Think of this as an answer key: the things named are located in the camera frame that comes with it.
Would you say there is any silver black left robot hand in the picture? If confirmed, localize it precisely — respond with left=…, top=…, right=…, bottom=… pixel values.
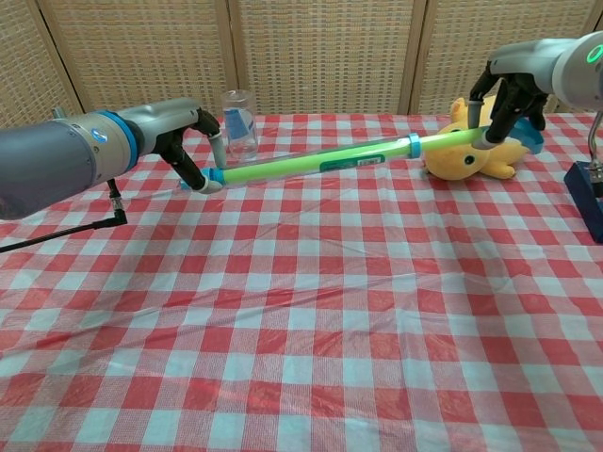
left=127, top=98, right=227, bottom=195

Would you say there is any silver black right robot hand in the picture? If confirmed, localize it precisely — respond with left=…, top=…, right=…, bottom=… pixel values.
left=467, top=38, right=574, bottom=150

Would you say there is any green blue water squirter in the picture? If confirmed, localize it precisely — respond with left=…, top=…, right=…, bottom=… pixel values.
left=181, top=117, right=544, bottom=190

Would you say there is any red white checkered tablecloth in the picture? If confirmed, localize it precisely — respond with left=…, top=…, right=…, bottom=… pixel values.
left=0, top=111, right=603, bottom=452

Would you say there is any bamboo screen panel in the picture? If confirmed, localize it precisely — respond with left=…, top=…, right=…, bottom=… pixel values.
left=408, top=0, right=603, bottom=115
left=0, top=0, right=91, bottom=129
left=228, top=0, right=429, bottom=117
left=37, top=0, right=237, bottom=119

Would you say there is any yellow plush toy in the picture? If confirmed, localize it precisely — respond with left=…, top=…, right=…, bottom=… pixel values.
left=421, top=95, right=531, bottom=182

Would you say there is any dark blue printed box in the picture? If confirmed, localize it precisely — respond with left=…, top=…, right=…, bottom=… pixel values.
left=565, top=160, right=603, bottom=245

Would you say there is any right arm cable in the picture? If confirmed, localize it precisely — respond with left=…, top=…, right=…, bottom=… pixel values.
left=585, top=109, right=603, bottom=186

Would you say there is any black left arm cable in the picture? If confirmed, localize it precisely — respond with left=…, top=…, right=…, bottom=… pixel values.
left=0, top=177, right=130, bottom=255

